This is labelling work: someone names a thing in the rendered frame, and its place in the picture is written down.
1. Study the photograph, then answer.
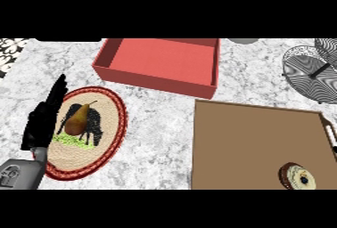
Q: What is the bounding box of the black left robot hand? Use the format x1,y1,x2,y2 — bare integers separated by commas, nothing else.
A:
19,73,68,152

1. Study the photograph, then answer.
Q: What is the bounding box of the brown wooden tray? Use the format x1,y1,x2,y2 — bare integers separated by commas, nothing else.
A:
191,99,337,191

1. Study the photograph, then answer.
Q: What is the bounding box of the cupcake with white frosting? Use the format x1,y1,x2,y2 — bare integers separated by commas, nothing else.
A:
278,161,319,191

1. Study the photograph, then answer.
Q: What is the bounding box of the brown pear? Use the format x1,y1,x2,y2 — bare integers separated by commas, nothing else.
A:
64,100,99,136

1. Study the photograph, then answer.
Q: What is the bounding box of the round woven red-rimmed placemat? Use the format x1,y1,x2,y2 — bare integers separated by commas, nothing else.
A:
41,85,129,182

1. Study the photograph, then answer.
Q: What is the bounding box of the black white patterned object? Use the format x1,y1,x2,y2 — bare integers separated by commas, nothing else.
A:
0,38,30,79

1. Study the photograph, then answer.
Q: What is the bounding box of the red open box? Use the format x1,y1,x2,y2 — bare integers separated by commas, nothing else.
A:
90,38,222,101

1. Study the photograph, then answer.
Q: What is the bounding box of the grey round object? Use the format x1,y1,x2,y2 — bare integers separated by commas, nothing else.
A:
228,38,260,45

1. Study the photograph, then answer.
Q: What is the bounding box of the wire tiered basket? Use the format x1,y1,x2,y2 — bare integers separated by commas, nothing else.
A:
281,38,337,105

